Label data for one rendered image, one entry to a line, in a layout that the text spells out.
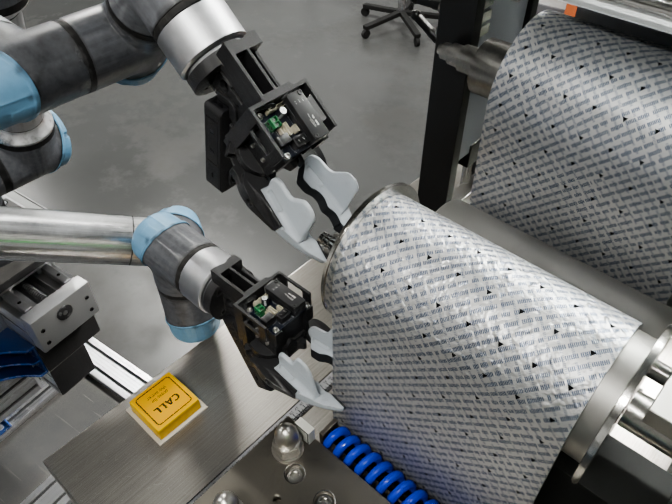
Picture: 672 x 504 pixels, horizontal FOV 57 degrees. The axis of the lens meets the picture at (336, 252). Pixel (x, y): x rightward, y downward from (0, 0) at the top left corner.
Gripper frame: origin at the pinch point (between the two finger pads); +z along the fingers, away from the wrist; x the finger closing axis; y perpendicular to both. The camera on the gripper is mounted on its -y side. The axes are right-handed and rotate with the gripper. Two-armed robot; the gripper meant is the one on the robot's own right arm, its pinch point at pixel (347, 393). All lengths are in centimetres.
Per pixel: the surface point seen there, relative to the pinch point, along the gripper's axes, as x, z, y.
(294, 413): 1.8, -11.3, -19.1
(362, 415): -0.2, 2.4, -1.6
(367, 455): -2.0, 4.8, -4.9
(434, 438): -0.2, 11.3, 4.2
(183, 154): 98, -187, -109
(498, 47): 30.3, -5.3, 27.4
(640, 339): 7.9, 22.1, 21.3
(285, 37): 214, -238, -109
